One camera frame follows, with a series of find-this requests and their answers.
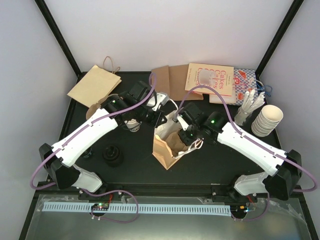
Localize pulp cup carrier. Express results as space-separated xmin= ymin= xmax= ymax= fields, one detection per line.
xmin=165 ymin=131 xmax=188 ymax=157

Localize orange paper bag white handles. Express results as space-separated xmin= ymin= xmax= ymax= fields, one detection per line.
xmin=152 ymin=110 xmax=204 ymax=170

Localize stack of pulp cup carriers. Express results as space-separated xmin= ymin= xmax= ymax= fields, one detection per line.
xmin=85 ymin=93 xmax=118 ymax=120

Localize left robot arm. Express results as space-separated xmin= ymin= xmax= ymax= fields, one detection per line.
xmin=39 ymin=81 xmax=169 ymax=200

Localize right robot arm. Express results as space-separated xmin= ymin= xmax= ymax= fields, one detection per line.
xmin=173 ymin=103 xmax=302 ymax=202

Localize stack of white paper cups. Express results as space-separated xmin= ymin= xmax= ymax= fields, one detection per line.
xmin=125 ymin=119 xmax=141 ymax=133

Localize brown flat paper bag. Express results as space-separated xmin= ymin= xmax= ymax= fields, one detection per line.
xmin=151 ymin=64 xmax=189 ymax=101

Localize cakes printed paper bag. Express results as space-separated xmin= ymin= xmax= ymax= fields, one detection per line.
xmin=185 ymin=63 xmax=235 ymax=97

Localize cup of white straws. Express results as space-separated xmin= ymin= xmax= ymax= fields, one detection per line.
xmin=234 ymin=89 xmax=265 ymax=126

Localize stack of black cup lids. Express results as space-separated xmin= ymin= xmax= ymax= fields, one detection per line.
xmin=102 ymin=144 xmax=124 ymax=168

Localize yellow kraft paper bag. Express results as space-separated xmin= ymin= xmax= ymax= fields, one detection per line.
xmin=67 ymin=65 xmax=122 ymax=108

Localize blue checkered paper bag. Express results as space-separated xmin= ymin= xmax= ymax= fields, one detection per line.
xmin=223 ymin=68 xmax=259 ymax=106

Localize stack of plain paper cups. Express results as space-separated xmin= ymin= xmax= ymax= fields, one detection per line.
xmin=251 ymin=104 xmax=284 ymax=138

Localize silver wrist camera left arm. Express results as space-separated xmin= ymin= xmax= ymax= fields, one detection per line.
xmin=146 ymin=92 xmax=169 ymax=112

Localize white slotted cable duct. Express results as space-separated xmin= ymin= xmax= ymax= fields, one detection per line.
xmin=42 ymin=202 xmax=231 ymax=217

